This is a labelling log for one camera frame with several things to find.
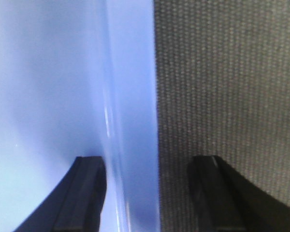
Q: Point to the blue plastic tray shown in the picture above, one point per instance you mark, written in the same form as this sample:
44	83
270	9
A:
77	78

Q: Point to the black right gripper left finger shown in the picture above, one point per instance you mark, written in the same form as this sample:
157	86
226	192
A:
75	204

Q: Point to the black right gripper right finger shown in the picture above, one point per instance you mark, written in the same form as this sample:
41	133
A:
225	201

